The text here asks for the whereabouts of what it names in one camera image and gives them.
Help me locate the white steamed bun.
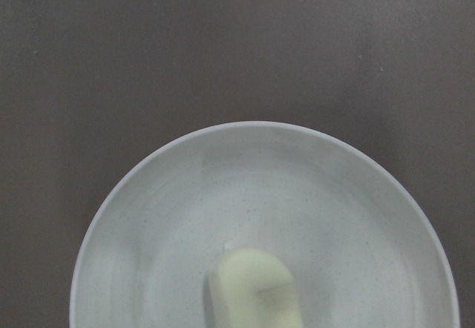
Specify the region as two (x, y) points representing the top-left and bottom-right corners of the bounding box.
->
(207, 247), (304, 327)

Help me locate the cream round plate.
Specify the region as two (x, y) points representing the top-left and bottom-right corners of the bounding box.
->
(69, 122), (461, 327)

